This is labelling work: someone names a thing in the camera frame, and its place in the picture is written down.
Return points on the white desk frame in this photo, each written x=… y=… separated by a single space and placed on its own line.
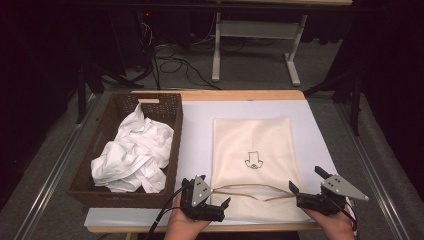
x=216 y=50

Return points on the white table mat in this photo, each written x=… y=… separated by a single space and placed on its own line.
x=196 y=133

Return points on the black metal stand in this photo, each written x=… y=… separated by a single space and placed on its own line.
x=356 y=106
x=81 y=93

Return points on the dark device with red light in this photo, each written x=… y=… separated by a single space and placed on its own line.
x=146 y=20

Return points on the white shirt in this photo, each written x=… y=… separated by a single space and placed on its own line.
x=133 y=150

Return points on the brown woven basket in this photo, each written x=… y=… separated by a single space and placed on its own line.
x=100 y=198

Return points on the person's right hand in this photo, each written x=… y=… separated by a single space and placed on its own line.
x=335 y=228

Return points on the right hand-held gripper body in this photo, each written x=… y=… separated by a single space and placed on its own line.
x=340 y=188

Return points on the metal floor rail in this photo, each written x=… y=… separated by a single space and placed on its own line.
x=370 y=166
x=53 y=176

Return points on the person's left hand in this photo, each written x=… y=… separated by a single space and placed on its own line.
x=181 y=228

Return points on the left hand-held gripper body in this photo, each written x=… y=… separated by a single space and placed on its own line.
x=200 y=191

